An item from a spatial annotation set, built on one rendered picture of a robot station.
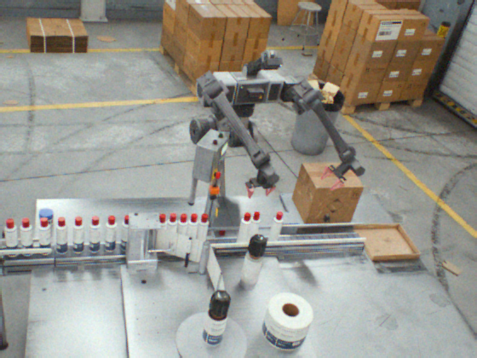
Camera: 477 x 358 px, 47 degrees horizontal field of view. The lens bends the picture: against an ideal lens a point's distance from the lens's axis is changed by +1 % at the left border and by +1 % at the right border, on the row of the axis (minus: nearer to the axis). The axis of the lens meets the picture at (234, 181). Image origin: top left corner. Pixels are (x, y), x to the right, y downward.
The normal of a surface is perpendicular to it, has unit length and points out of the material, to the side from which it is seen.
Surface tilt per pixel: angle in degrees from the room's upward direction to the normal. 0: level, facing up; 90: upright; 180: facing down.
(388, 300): 0
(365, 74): 90
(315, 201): 90
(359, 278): 0
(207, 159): 90
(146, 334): 0
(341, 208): 90
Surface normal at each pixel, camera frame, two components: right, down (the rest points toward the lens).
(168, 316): 0.17, -0.80
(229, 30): 0.41, 0.59
